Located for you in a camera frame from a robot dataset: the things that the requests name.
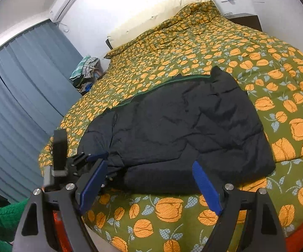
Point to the black puffer jacket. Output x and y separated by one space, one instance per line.
183 131

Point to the floral green orange blanket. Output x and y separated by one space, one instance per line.
219 47

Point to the person's orange trouser left leg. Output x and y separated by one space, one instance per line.
61 231

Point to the dark wooden nightstand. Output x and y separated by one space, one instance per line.
246 21

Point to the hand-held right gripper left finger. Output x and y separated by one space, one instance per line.
93 186

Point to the pile of clothes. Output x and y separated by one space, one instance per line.
85 71

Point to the blue grey curtain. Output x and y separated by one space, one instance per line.
22 97

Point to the cream pillow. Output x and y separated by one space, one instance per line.
159 15

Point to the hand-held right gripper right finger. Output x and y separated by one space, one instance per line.
206 186

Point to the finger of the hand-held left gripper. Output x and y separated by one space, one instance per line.
96 156

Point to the white air conditioner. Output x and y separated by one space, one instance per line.
63 4

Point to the person's left forearm green sleeve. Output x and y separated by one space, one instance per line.
1 220

